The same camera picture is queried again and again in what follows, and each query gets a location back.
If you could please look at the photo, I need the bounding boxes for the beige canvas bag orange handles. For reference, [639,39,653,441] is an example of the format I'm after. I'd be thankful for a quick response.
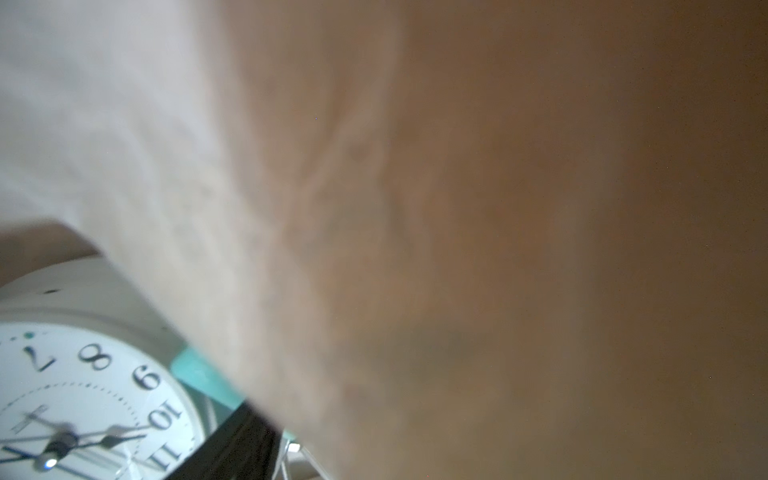
[1,1,767,479]

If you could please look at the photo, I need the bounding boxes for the mint green small clock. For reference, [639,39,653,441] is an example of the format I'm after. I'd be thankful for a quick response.
[169,346,296,442]

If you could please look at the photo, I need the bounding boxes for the black square alarm clock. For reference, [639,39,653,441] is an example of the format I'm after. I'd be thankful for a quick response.
[166,402,282,480]

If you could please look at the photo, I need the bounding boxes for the white round analog clock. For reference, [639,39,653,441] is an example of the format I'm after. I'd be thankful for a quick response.
[1,256,222,479]

